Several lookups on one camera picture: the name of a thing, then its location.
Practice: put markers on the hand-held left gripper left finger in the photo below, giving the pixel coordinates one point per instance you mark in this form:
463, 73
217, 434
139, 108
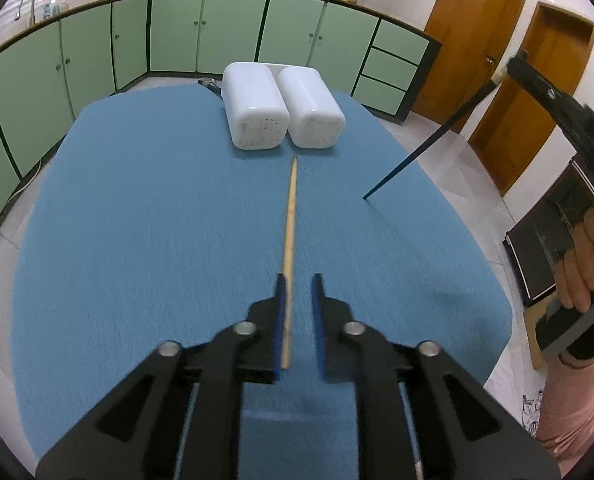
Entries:
278, 330

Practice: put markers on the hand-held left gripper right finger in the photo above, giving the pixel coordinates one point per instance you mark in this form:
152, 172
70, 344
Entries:
318, 330

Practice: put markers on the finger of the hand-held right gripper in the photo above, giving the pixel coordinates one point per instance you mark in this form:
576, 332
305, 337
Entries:
542, 87

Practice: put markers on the bamboo chopstick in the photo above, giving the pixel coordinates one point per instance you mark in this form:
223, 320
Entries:
290, 230

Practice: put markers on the white double utensil container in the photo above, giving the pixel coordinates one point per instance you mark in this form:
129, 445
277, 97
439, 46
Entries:
257, 110

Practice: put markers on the black spoon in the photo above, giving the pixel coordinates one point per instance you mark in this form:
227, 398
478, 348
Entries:
212, 89

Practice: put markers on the person's right forearm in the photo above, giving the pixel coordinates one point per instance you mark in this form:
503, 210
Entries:
582, 410

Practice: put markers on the person's right hand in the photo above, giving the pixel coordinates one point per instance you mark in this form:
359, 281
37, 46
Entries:
584, 260

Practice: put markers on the brown wooden door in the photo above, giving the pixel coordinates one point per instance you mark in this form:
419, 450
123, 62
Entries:
532, 110
467, 35

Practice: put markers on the black glass cabinet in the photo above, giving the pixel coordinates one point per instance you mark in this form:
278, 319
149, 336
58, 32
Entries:
537, 245

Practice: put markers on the blue tablecloth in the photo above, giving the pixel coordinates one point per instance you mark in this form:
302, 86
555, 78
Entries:
152, 235

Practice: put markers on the plain cardboard box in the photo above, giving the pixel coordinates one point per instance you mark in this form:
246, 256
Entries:
529, 330

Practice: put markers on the white printed cloth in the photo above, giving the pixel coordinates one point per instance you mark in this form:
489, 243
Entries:
532, 412

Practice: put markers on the green base cabinets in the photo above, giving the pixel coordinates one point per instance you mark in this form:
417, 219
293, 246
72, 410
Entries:
227, 25

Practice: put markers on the plastic soap bottle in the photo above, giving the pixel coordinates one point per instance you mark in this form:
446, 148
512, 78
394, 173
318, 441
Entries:
52, 10

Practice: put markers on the metal kitchen faucet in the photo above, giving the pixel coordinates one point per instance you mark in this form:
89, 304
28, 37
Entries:
24, 0

